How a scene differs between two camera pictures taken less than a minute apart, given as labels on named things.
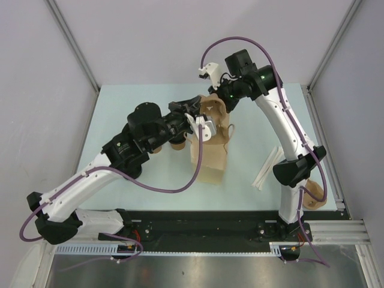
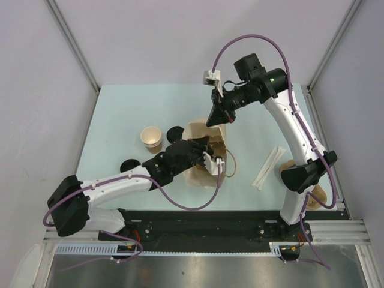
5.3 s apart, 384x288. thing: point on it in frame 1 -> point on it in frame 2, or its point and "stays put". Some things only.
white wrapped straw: [271, 161] stays put
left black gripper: [181, 107] -> [201, 144]
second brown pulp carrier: [310, 203] stays put
